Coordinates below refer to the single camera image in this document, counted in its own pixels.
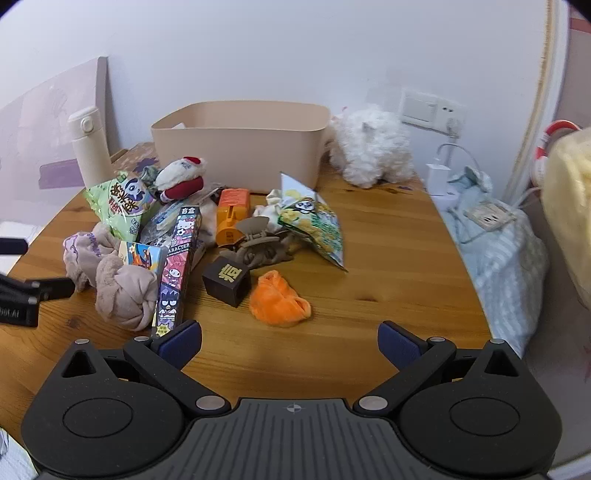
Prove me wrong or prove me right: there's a wooden desktop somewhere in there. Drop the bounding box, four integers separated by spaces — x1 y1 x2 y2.
0 142 492 430

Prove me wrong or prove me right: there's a beige storage box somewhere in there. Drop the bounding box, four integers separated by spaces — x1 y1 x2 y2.
150 102 331 195

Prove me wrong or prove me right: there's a cream thermos bottle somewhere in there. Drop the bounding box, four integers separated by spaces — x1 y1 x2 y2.
68 106 112 188

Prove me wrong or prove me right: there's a white power strip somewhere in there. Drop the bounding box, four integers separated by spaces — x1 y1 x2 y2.
465 202 517 232

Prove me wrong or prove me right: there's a clear plastic packet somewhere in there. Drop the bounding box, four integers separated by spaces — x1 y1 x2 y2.
139 202 185 246

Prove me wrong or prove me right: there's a yellow blanket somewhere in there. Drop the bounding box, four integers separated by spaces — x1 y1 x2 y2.
539 130 591 311

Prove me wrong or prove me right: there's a white charger with cable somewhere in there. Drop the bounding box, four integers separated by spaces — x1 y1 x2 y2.
426 142 482 198

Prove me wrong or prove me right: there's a white wall switch socket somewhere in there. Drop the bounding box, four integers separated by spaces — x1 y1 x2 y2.
399 88 465 136

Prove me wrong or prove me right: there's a green panda snack packet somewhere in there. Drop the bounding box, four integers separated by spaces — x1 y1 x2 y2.
84 171 160 241

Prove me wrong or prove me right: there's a blue tissue packet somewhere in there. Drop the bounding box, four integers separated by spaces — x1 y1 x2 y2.
119 241 168 278

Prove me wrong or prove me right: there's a white door frame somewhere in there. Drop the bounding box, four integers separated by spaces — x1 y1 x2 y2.
502 0 575 200

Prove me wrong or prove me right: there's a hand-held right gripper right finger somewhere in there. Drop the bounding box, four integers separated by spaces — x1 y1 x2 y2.
353 320 532 414

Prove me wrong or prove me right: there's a brown hair claw clip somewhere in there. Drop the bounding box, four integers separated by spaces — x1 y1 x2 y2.
235 216 280 253

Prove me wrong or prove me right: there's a lavender print sock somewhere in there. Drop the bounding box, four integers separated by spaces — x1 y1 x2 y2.
63 223 122 292

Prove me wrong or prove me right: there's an orange plastic box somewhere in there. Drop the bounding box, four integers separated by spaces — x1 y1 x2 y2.
216 188 253 248

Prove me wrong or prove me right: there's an orange floral cloth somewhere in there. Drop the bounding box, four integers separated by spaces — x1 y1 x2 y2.
111 142 160 179

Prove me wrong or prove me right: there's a dark brown cube box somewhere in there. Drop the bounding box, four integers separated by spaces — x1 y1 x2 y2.
202 258 252 308

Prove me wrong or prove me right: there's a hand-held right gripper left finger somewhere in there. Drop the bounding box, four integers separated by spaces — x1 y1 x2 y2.
58 320 232 414

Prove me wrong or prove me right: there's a brown sock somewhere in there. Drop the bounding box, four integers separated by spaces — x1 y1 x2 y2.
219 231 297 269

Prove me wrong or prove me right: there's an orange plush cloth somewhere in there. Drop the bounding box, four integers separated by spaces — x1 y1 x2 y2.
249 270 311 329

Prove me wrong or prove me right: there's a red white ring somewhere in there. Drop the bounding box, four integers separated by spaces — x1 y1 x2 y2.
532 119 583 182

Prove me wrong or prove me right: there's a yellow green snack packet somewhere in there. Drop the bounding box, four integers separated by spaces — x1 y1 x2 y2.
278 172 348 272

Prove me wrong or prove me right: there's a white plush dog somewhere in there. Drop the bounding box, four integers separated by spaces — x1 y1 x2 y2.
329 105 416 189

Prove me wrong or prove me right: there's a cream sock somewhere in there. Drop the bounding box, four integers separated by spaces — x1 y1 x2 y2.
252 188 288 232

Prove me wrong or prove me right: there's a light blue striped bedding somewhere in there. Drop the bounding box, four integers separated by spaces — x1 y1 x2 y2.
436 167 549 358

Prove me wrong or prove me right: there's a red white plush toy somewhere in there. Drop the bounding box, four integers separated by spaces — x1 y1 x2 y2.
154 157 208 202

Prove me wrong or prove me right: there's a white fluffy cloth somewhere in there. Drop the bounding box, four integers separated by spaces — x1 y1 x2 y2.
95 255 160 331

